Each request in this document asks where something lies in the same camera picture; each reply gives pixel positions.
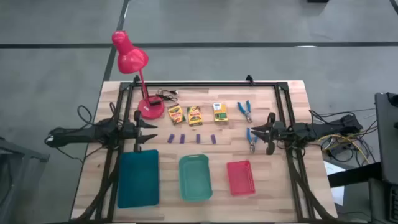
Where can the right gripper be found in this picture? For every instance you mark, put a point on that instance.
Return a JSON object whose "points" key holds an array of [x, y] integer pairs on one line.
{"points": [[276, 130]]}

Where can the black frame hook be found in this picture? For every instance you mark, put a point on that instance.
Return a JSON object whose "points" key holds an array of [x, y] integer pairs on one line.
{"points": [[136, 80], [249, 79]]}

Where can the dark computer cart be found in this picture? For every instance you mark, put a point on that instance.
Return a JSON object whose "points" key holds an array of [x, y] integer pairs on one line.
{"points": [[387, 140]]}

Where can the red desk lamp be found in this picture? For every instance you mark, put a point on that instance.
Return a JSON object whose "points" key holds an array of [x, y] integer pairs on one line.
{"points": [[130, 57]]}

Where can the small rectangular eraser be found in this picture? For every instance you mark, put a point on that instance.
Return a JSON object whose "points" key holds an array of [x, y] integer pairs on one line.
{"points": [[213, 139], [171, 138], [198, 138], [182, 139]]}

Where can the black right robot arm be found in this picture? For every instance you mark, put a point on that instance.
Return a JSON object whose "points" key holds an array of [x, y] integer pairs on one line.
{"points": [[317, 128]]}

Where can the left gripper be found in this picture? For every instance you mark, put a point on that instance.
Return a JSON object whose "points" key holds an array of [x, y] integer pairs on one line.
{"points": [[130, 130]]}

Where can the green plastic bin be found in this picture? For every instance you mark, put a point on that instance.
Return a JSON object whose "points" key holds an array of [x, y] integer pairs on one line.
{"points": [[195, 177]]}

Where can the dark blue plastic bin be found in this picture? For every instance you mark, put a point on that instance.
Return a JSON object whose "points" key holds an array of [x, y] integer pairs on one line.
{"points": [[138, 179]]}

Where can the grey metal furniture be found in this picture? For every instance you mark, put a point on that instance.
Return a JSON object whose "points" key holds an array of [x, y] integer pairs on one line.
{"points": [[18, 152]]}

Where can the black rectangular box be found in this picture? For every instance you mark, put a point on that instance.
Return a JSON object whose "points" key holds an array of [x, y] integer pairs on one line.
{"points": [[317, 1]]}

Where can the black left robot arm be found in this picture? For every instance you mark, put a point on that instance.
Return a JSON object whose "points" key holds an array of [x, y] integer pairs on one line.
{"points": [[77, 134]]}

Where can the red perforated plastic basket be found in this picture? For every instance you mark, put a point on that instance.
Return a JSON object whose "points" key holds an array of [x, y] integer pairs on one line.
{"points": [[240, 178]]}

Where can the white paper sheet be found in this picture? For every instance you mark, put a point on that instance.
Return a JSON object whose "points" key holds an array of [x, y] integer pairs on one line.
{"points": [[331, 168]]}

